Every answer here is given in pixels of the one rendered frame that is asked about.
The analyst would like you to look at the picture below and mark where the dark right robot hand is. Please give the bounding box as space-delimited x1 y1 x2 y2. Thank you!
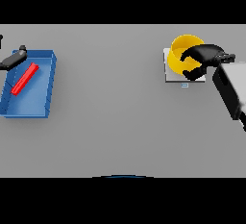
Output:
180 43 236 82

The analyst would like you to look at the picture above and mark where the blue tray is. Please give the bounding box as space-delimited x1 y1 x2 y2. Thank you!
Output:
0 49 58 119

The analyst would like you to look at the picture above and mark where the yellow bowl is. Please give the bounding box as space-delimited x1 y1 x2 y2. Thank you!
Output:
167 34 206 76

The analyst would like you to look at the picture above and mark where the red beaker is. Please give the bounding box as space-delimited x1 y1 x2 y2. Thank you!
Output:
11 62 40 97

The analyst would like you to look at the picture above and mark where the dark left robot hand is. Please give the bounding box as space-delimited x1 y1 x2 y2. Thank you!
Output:
0 34 29 72

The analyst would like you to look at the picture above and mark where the pale square measuring scale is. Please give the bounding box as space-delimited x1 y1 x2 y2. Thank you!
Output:
162 47 207 88

